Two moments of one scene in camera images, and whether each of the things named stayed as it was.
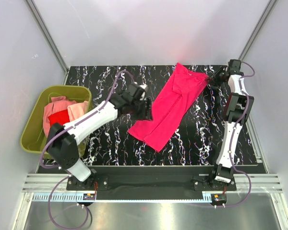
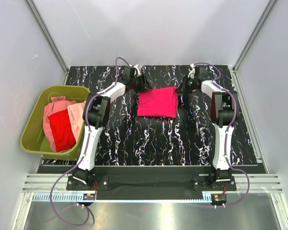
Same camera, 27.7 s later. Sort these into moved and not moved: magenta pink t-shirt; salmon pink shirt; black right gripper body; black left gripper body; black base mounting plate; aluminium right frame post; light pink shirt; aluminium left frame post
Moved: black right gripper body; magenta pink t-shirt; black left gripper body
Not moved: black base mounting plate; light pink shirt; aluminium left frame post; salmon pink shirt; aluminium right frame post
